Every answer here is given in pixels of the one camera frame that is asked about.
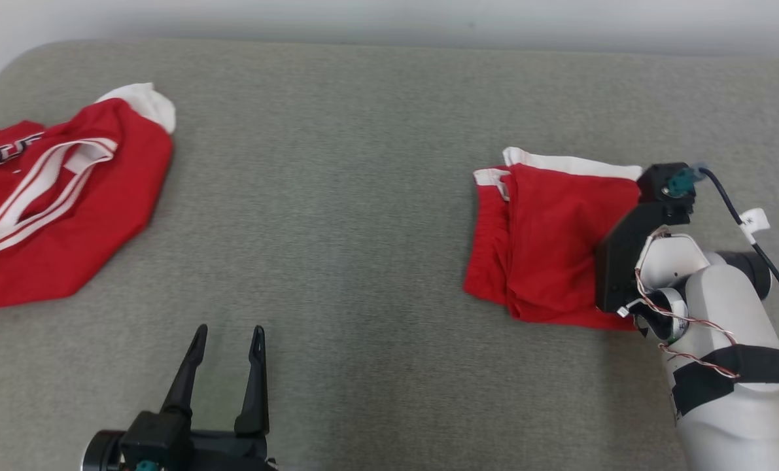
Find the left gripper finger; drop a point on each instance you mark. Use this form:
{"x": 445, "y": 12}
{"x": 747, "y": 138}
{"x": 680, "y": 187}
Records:
{"x": 256, "y": 392}
{"x": 186, "y": 383}

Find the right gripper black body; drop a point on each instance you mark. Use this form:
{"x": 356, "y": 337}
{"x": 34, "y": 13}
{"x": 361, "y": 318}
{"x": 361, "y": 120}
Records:
{"x": 618, "y": 261}

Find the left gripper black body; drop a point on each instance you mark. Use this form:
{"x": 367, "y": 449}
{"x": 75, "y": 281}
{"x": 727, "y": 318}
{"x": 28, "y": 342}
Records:
{"x": 232, "y": 454}

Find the red shorts with white trim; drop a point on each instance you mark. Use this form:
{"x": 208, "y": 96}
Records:
{"x": 553, "y": 248}

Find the red jersey with white stripes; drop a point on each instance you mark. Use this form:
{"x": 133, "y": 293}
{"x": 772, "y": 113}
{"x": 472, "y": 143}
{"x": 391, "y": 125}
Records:
{"x": 69, "y": 222}

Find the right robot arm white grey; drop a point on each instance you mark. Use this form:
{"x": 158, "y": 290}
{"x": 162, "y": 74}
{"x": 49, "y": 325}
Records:
{"x": 729, "y": 307}

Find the grey fabric sofa cushion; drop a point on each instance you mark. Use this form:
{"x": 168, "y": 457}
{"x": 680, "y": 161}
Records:
{"x": 350, "y": 229}

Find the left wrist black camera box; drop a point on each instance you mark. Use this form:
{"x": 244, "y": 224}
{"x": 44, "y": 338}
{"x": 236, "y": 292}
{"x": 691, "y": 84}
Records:
{"x": 154, "y": 438}

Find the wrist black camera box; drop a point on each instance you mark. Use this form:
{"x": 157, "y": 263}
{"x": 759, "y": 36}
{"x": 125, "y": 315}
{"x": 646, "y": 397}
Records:
{"x": 654, "y": 186}
{"x": 154, "y": 438}

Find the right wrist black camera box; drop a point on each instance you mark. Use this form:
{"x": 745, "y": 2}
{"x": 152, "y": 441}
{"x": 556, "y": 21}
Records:
{"x": 654, "y": 186}

